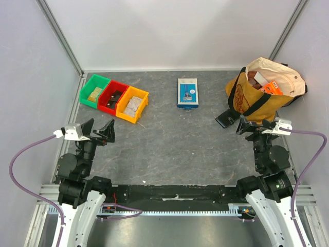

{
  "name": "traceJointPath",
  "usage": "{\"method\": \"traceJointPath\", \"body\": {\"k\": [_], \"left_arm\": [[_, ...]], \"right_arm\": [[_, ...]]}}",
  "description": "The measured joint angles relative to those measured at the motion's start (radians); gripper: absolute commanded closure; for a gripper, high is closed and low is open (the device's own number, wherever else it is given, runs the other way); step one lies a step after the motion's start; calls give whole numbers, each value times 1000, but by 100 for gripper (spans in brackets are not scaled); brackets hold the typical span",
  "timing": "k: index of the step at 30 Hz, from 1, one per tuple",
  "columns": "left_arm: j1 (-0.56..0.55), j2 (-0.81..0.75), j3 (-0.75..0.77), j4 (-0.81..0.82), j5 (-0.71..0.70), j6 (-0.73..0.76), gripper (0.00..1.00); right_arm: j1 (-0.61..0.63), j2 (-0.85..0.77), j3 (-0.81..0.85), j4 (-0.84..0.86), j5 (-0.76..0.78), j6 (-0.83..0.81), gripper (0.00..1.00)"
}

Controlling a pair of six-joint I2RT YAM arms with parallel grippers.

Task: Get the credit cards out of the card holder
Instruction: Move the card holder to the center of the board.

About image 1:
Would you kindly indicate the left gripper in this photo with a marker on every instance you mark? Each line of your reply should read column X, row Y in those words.
column 108, row 134

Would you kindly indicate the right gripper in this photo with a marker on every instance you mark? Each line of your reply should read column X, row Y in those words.
column 256, row 132

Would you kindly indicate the black card holder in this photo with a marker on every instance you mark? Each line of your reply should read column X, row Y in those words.
column 227, row 118

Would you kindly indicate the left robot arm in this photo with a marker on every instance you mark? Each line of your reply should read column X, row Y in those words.
column 80, row 197

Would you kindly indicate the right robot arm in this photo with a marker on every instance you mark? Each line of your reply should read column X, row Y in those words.
column 271, row 194

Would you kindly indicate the black parts in red bin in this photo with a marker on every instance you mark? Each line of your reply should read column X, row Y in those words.
column 111, row 103

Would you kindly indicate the red plastic bin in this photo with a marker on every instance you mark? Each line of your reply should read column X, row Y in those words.
column 106, row 94

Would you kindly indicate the tan blocks in green bin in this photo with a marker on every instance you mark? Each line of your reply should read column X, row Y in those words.
column 94, row 94

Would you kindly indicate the yellow canvas tote bag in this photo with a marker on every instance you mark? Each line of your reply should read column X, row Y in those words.
column 245, row 97

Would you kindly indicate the orange box in bag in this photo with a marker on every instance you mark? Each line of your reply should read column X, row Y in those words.
column 271, row 88

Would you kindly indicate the plastic bags in yellow bin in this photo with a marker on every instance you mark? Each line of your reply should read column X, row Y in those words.
column 132, row 106

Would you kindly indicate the yellow plastic bin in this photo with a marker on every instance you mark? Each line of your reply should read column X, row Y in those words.
column 132, row 91

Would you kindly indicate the blue white box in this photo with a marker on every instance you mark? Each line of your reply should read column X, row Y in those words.
column 187, row 93

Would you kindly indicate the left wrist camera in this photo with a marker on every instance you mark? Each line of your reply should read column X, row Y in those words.
column 72, row 132

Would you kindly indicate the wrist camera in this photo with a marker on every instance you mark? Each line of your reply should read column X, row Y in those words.
column 279, row 126
column 72, row 132

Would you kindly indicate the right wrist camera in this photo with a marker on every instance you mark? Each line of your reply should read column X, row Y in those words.
column 279, row 126

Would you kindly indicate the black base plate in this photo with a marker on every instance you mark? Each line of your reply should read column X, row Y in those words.
column 175, row 197

